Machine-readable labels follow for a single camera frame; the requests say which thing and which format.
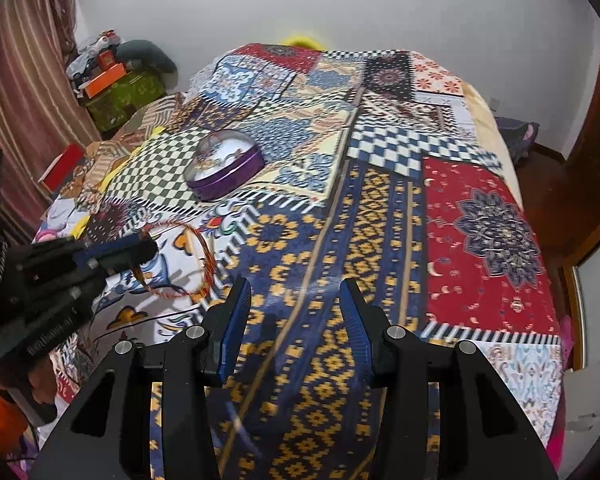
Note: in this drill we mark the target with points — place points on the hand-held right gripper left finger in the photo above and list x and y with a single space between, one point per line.
234 312

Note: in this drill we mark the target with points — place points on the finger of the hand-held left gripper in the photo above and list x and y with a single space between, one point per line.
117 248
122 265

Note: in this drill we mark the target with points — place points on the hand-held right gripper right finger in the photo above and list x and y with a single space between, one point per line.
356 317

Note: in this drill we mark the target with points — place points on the purple heart-shaped tin box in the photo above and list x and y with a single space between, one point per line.
225 165

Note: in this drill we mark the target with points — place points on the person's left hand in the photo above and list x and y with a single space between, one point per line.
27 380

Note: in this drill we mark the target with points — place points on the cartoon print bedsheet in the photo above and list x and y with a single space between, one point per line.
60 220

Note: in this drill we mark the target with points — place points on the colourful patchwork blanket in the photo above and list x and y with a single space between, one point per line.
360 220

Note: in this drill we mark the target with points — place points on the red box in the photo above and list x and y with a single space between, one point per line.
62 162

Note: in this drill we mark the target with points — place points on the orange cloth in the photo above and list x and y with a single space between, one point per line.
0 405

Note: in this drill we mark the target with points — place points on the orange box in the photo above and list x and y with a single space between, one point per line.
102 82

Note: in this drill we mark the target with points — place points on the grey plush pillow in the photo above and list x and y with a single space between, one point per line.
147 55

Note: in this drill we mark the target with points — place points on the brown striped curtain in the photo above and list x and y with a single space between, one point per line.
25 75

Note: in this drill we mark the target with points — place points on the pile of clutter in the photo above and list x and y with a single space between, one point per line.
92 52

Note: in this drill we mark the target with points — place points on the pink cloth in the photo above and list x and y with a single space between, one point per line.
561 385

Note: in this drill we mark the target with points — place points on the cream blanket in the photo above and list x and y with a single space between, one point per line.
487 125

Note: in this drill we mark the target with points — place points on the dark purple cloth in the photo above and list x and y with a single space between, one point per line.
517 137

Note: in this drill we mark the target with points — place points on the yellow object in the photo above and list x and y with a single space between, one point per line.
302 42

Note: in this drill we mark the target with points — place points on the wall socket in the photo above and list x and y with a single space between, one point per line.
496 104

